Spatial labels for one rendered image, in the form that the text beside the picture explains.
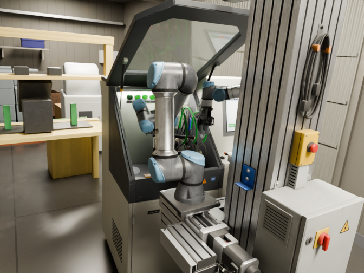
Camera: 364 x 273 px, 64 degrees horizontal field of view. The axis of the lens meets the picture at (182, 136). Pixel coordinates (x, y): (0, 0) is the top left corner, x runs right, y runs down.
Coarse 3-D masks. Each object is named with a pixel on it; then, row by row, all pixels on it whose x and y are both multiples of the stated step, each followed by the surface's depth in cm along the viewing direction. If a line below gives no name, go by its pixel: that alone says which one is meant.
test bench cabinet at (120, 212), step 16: (112, 176) 221; (112, 192) 225; (112, 208) 228; (128, 208) 184; (112, 224) 232; (128, 224) 187; (112, 240) 236; (128, 240) 190; (128, 256) 193; (128, 272) 197
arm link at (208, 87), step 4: (204, 84) 175; (208, 84) 174; (212, 84) 175; (204, 88) 176; (208, 88) 175; (212, 88) 174; (204, 92) 176; (208, 92) 175; (212, 92) 175; (204, 96) 177; (208, 96) 176
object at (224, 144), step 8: (216, 80) 227; (224, 80) 230; (232, 80) 234; (240, 80) 237; (200, 88) 232; (200, 96) 233; (216, 104) 228; (216, 112) 228; (216, 120) 228; (216, 128) 229; (216, 136) 229; (224, 136) 232; (232, 136) 236; (216, 144) 229; (224, 144) 233; (232, 144) 236; (224, 168) 209; (224, 176) 211; (224, 184) 213; (224, 192) 215
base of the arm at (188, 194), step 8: (184, 184) 137; (192, 184) 136; (200, 184) 138; (176, 192) 141; (184, 192) 137; (192, 192) 136; (200, 192) 138; (184, 200) 137; (192, 200) 136; (200, 200) 138
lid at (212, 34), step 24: (168, 0) 136; (144, 24) 146; (168, 24) 152; (192, 24) 156; (216, 24) 160; (240, 24) 160; (120, 48) 170; (144, 48) 172; (168, 48) 177; (192, 48) 182; (216, 48) 187; (120, 72) 194; (144, 72) 204
